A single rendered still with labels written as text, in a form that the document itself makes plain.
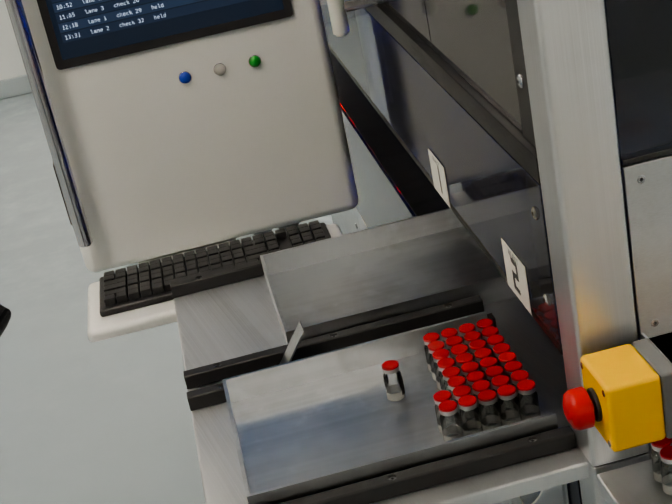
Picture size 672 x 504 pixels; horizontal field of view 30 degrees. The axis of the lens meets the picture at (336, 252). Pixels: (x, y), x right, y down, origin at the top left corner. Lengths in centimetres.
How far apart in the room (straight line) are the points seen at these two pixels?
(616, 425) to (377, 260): 72
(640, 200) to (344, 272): 71
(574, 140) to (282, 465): 51
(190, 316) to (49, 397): 185
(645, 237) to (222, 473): 55
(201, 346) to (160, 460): 148
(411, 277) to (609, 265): 59
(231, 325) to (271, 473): 39
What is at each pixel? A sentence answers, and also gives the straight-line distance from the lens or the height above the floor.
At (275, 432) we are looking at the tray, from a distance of 149.
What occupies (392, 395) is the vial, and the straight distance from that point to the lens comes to 149.
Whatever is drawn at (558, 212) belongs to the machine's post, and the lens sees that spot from 120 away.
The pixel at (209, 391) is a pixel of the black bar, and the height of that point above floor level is 90.
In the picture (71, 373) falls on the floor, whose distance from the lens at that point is 373.
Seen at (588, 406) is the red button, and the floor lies 101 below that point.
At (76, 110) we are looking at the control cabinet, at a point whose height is 110.
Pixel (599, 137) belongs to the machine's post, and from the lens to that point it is 118.
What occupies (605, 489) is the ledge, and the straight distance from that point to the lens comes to 132.
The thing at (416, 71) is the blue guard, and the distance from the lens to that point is 172.
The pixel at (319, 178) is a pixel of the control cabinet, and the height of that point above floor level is 88.
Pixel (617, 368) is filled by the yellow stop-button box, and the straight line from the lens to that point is 122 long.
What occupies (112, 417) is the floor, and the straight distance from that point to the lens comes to 344.
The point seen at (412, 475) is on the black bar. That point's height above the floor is 90.
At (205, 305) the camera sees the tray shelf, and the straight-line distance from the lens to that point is 184.
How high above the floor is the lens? 166
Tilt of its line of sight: 24 degrees down
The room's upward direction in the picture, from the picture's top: 12 degrees counter-clockwise
